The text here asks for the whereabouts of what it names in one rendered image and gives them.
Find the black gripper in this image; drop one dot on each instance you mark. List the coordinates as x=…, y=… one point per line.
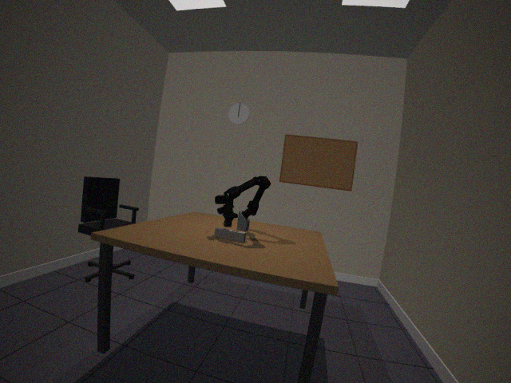
x=230, y=215

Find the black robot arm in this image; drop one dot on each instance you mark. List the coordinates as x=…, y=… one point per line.
x=234, y=192

